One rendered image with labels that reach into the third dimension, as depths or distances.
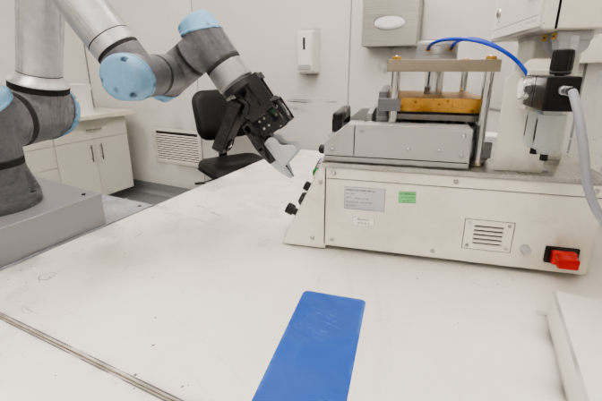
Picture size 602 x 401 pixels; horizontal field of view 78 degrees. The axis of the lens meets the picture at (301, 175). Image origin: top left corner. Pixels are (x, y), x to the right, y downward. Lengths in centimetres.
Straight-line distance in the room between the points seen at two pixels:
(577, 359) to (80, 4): 82
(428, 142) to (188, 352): 49
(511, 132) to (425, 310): 32
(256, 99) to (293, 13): 185
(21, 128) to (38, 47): 17
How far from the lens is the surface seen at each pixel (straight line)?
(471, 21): 229
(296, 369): 50
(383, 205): 69
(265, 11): 266
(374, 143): 67
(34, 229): 88
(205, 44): 75
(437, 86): 81
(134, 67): 65
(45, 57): 96
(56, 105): 98
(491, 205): 71
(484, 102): 70
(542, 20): 69
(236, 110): 74
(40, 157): 303
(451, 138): 67
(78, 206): 92
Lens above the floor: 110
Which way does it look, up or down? 17 degrees down
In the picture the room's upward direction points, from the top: straight up
